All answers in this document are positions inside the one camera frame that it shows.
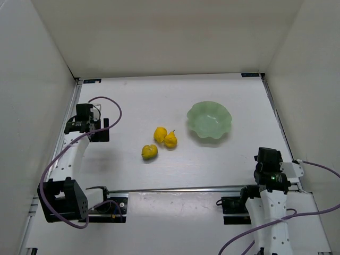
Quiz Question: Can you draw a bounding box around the green glass fruit bowl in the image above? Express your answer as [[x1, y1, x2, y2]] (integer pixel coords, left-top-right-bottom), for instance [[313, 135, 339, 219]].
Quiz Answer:
[[186, 101, 232, 140]]

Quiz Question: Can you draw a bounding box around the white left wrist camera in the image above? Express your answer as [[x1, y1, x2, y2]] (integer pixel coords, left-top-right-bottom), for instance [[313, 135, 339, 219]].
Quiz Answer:
[[90, 104, 101, 121]]

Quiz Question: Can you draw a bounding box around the front aluminium rail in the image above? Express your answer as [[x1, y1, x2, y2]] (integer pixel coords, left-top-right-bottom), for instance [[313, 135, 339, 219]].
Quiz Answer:
[[108, 185, 245, 193]]

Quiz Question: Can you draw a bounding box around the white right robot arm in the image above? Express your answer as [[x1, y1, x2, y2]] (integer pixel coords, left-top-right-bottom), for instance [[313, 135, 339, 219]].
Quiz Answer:
[[241, 147, 293, 254]]

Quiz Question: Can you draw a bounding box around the blue corner label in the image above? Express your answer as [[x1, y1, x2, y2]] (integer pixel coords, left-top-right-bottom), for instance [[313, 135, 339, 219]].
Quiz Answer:
[[241, 73, 260, 78], [83, 79, 101, 84]]

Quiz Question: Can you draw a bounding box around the yellow fake pear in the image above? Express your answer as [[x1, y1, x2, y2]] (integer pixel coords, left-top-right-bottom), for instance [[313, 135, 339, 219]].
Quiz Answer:
[[163, 130, 177, 148]]

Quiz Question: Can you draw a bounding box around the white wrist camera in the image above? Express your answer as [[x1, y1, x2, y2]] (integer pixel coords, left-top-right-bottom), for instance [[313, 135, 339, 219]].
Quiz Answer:
[[90, 104, 101, 121], [280, 160, 304, 179]]

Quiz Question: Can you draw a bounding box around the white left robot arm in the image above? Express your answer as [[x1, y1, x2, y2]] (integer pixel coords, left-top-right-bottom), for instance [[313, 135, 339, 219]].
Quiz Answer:
[[37, 103, 109, 223]]

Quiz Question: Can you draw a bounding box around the left aluminium side rail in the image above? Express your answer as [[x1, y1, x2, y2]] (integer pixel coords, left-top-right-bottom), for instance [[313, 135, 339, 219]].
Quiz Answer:
[[52, 78, 82, 159]]

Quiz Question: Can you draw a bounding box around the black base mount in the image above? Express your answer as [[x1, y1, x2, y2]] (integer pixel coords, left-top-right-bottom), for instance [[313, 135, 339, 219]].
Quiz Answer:
[[89, 191, 129, 224], [216, 197, 251, 225]]

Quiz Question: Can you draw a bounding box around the right aluminium side rail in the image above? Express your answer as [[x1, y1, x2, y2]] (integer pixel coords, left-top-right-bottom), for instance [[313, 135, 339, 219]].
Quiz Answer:
[[260, 73, 306, 192]]

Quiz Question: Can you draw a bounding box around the yellow fake lemon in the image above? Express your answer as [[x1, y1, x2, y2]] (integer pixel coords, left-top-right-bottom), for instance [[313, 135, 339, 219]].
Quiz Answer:
[[154, 127, 167, 143]]

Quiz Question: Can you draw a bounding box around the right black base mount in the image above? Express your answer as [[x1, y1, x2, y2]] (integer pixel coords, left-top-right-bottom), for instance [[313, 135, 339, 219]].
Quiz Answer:
[[216, 197, 251, 225]]

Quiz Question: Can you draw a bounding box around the aluminium side rail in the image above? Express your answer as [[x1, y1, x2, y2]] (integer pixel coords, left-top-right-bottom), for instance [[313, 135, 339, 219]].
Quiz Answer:
[[52, 78, 82, 159], [260, 73, 306, 192]]

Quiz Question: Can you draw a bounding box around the left blue corner label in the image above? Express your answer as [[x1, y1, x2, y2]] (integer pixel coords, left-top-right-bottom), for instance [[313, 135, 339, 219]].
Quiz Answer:
[[83, 79, 101, 84]]

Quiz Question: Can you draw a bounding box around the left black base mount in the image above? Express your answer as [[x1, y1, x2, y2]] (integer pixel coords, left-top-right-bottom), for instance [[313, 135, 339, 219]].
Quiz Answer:
[[89, 191, 129, 224]]

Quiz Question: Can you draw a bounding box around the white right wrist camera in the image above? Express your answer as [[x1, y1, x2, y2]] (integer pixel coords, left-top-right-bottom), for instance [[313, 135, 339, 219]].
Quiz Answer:
[[280, 160, 304, 179]]

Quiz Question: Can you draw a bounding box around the right blue corner label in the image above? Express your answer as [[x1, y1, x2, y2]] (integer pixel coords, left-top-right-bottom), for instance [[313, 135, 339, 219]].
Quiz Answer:
[[241, 73, 260, 78]]

